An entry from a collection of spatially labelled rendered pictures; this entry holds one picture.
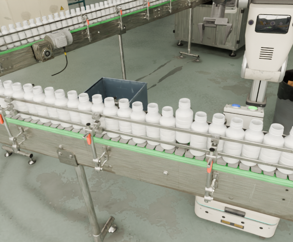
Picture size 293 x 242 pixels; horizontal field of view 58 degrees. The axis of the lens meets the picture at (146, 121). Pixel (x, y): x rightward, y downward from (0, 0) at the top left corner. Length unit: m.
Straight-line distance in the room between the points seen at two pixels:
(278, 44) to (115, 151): 0.93
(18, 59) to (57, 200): 1.19
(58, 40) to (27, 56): 0.29
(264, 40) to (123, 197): 1.47
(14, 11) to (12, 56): 2.54
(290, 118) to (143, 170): 1.70
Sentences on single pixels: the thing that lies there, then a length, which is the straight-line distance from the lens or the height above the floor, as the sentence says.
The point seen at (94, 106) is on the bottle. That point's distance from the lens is 1.05.
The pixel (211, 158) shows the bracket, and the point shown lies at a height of 1.08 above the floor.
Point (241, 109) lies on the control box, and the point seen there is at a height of 1.12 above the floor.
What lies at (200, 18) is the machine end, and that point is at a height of 0.55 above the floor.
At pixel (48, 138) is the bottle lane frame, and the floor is 0.94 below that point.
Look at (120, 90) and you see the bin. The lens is 1.71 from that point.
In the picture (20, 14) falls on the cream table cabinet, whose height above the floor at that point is 0.79.
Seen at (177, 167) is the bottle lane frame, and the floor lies 0.95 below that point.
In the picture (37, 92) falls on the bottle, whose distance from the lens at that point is 1.21.
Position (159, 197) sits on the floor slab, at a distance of 2.14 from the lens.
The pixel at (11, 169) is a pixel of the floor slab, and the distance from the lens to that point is 2.74.
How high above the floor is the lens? 1.65
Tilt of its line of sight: 34 degrees down
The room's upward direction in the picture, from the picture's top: 4 degrees counter-clockwise
